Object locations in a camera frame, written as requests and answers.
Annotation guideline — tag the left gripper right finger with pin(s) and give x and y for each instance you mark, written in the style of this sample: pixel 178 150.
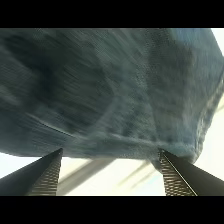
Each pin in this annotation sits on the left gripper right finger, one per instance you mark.
pixel 186 178

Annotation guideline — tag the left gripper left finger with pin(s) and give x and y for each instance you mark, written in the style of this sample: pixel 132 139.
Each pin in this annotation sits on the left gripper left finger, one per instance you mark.
pixel 40 178

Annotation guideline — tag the blue jeans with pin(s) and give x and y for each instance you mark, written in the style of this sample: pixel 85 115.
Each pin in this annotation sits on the blue jeans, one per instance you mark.
pixel 110 86

